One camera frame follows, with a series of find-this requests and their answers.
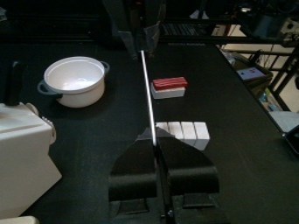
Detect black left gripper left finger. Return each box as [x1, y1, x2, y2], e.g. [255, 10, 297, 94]
[107, 127, 159, 215]

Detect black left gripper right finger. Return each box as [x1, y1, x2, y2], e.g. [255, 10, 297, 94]
[155, 127, 221, 210]

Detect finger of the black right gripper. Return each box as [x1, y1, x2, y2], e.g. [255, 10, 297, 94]
[102, 0, 141, 61]
[145, 23, 162, 58]

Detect thin white rod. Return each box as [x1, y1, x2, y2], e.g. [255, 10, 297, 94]
[139, 49, 158, 147]

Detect black ribbed panel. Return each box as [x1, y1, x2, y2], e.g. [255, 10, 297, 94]
[161, 23, 215, 37]

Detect white sliced toy block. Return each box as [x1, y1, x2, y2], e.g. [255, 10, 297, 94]
[155, 121, 211, 152]

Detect red and white toy block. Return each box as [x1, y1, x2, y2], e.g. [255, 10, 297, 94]
[150, 76, 190, 101]

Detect cardboard box with sticker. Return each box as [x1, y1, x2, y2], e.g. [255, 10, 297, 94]
[233, 52, 275, 89]

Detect cream toy appliance black lever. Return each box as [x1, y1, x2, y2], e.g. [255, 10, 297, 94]
[0, 60, 63, 220]

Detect grey blue bin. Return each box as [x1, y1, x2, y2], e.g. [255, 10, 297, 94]
[251, 10, 290, 39]

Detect white flat rectangular box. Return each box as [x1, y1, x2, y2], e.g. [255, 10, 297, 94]
[0, 215, 42, 224]

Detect white toy pot grey handles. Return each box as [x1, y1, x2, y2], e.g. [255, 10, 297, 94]
[36, 55, 111, 109]

